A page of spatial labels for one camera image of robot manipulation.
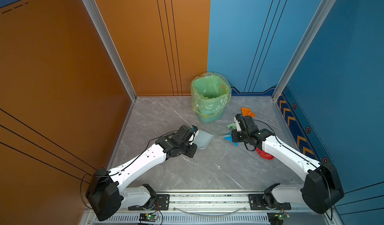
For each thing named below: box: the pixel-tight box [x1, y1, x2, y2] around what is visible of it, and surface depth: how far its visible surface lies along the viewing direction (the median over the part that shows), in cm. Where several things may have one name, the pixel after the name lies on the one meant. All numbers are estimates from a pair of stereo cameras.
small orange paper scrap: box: [241, 107, 256, 118], surface depth 111 cm
